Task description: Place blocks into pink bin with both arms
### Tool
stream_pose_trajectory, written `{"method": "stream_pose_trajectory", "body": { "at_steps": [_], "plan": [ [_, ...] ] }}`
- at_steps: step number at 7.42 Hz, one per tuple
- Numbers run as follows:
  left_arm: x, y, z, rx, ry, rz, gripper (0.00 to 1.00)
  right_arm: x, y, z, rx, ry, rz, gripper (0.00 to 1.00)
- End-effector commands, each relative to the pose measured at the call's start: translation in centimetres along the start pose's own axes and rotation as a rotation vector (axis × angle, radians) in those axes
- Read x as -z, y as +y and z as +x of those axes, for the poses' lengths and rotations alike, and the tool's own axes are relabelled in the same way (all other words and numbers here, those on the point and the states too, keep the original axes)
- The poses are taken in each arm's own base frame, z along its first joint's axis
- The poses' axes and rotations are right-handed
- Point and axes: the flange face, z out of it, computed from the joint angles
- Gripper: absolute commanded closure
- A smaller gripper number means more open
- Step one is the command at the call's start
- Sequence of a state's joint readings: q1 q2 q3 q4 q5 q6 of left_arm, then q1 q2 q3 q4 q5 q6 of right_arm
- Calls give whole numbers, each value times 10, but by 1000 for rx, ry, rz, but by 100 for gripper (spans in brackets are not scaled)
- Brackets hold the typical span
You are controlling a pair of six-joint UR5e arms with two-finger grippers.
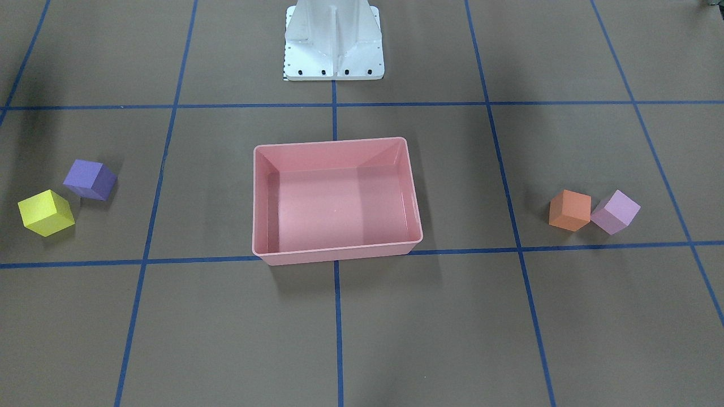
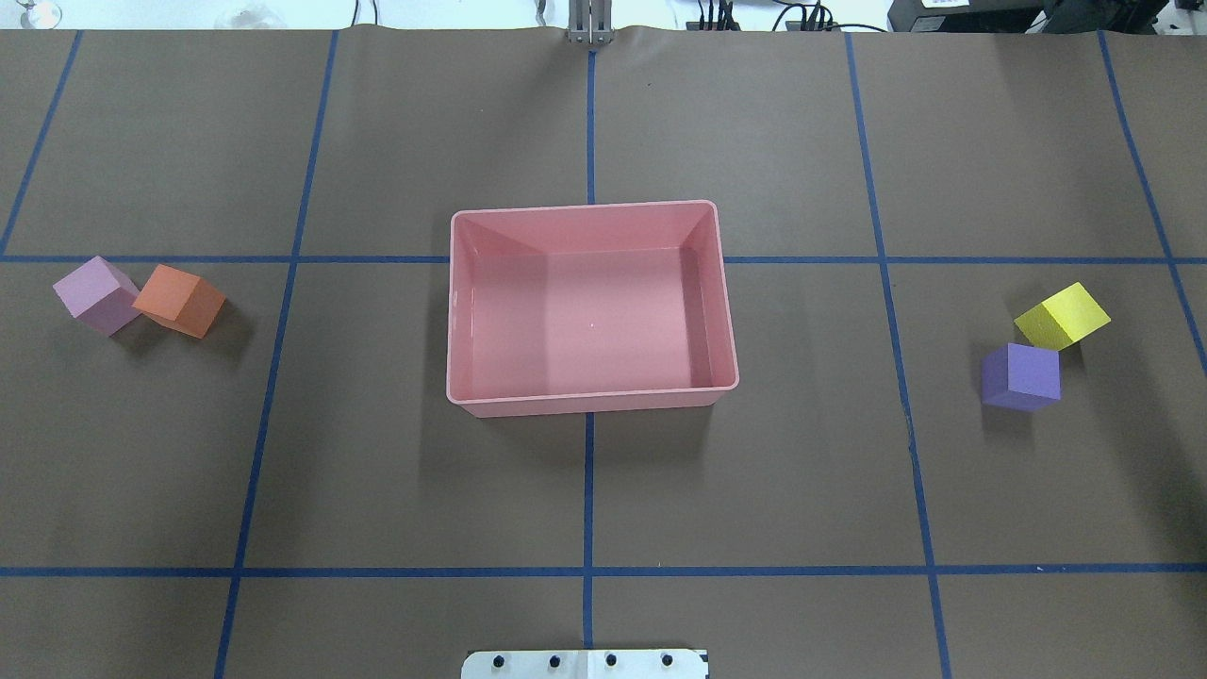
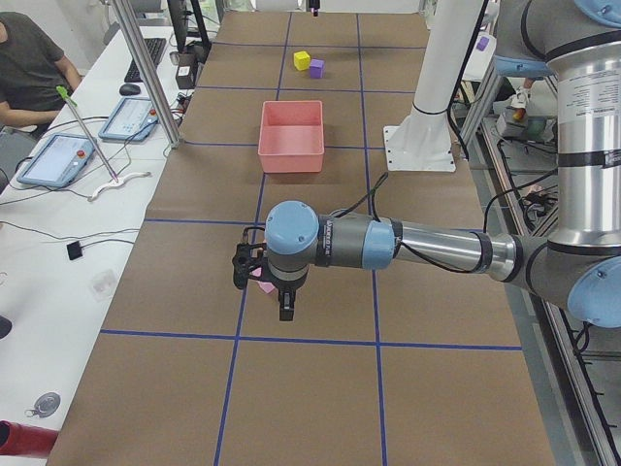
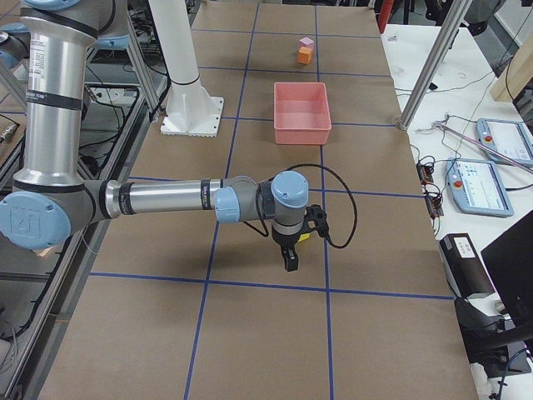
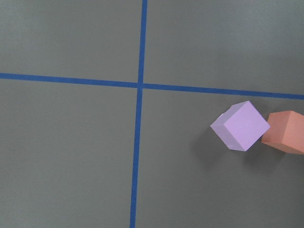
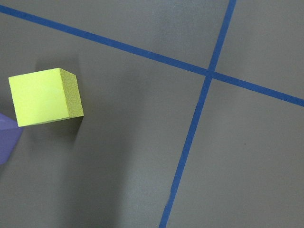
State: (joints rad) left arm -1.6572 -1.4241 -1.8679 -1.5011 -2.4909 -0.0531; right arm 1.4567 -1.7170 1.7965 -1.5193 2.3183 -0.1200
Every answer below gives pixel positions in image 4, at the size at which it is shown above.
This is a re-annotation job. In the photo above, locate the orange foam block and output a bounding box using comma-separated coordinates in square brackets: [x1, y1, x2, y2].
[296, 46, 313, 65]

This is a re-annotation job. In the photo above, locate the far teach pendant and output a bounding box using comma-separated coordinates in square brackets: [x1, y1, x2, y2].
[476, 118, 532, 168]

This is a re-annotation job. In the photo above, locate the white pedestal column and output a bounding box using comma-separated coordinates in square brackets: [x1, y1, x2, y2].
[149, 0, 224, 138]

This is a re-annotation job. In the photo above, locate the pink foam block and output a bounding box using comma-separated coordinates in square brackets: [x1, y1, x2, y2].
[299, 37, 315, 49]

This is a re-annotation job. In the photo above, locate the yellow foam block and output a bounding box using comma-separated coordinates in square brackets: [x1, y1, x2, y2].
[298, 233, 310, 243]

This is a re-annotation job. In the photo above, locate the near teach pendant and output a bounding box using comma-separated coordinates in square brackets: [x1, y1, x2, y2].
[446, 157, 514, 218]

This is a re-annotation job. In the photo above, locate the small circuit board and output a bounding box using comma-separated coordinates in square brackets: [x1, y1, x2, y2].
[416, 162, 444, 219]

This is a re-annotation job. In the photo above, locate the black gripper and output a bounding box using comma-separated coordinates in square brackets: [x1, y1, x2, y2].
[271, 204, 329, 272]

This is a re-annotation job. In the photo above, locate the pink plastic bin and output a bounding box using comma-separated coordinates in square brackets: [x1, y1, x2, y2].
[273, 82, 331, 146]

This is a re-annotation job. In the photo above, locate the teach pendant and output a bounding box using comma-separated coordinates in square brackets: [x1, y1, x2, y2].
[446, 157, 514, 218]
[476, 118, 532, 168]

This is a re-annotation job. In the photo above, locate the black monitor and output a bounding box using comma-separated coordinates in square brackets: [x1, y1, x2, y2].
[481, 212, 532, 325]

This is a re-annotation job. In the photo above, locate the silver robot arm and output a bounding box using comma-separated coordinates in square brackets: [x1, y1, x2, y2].
[1, 1, 329, 272]
[1, 22, 31, 69]

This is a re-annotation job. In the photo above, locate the aluminium frame post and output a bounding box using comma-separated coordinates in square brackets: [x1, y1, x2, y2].
[397, 0, 472, 131]

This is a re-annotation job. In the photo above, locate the black cardboard box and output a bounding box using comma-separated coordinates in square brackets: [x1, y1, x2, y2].
[439, 233, 495, 299]

